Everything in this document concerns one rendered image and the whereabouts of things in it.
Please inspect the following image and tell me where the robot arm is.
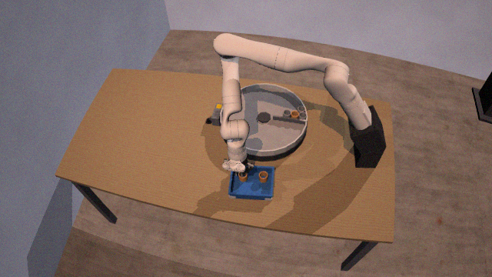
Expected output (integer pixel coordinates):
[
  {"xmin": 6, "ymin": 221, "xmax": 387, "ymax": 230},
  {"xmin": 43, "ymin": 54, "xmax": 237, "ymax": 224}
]
[{"xmin": 213, "ymin": 33, "xmax": 371, "ymax": 172}]

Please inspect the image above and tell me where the dark blue open crate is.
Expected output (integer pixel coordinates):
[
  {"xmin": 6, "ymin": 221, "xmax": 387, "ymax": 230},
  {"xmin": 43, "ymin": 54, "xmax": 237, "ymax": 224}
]
[{"xmin": 228, "ymin": 165, "xmax": 274, "ymax": 201}]

